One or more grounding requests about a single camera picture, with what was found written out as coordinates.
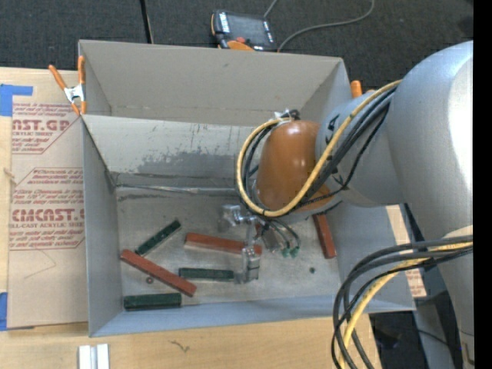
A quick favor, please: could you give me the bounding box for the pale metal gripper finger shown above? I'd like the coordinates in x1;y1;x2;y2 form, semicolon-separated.
218;204;244;233
234;245;262;284

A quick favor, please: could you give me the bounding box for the red-brown flat block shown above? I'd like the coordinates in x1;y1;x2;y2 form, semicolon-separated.
183;231;264;258
311;212;337;261
119;248;198;298

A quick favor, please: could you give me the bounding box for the dark green flat block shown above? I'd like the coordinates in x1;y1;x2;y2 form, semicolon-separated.
123;292;183;311
178;267;236;283
134;219;182;258

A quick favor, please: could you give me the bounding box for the grey metal bin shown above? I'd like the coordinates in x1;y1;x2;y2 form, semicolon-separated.
78;39;417;338

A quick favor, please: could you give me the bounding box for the brown cardboard board, red print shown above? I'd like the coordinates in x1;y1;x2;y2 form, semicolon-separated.
0;66;90;332

